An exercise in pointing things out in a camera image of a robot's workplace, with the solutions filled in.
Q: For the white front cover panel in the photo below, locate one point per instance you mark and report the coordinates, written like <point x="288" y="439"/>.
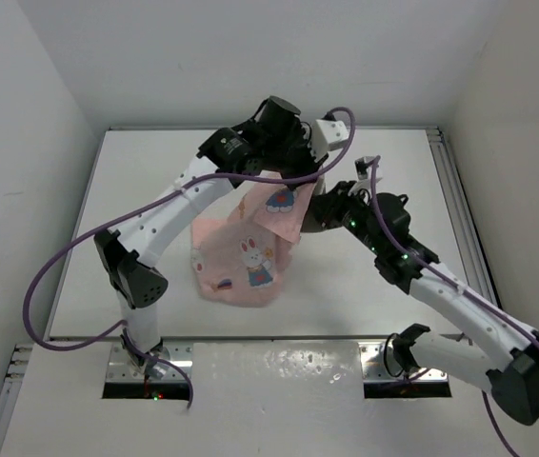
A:
<point x="250" y="399"/>

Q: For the pink bunny print pillowcase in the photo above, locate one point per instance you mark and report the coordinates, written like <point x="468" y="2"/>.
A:
<point x="242" y="259"/>

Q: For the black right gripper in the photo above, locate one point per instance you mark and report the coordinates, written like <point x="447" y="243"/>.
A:
<point x="323" y="206"/>

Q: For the aluminium frame rail right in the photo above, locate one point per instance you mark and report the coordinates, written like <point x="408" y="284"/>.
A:
<point x="473" y="257"/>

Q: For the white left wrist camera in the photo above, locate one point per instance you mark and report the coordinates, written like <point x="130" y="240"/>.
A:
<point x="327" y="136"/>

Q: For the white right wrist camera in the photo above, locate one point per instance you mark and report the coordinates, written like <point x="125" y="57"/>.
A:
<point x="367" y="171"/>

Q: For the aluminium frame rail left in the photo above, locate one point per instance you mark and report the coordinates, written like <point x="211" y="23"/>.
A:
<point x="12" y="383"/>

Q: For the aluminium frame rail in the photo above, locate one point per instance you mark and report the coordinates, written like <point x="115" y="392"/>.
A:
<point x="12" y="383"/>
<point x="473" y="257"/>

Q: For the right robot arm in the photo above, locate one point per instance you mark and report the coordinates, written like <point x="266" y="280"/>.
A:
<point x="502" y="358"/>

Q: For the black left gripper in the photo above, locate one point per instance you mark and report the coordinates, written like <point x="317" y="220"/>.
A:
<point x="309" y="165"/>

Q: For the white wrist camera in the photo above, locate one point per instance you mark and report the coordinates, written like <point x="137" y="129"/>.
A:
<point x="327" y="136"/>
<point x="367" y="171"/>

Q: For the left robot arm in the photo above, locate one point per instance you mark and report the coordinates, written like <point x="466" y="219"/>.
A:
<point x="130" y="250"/>

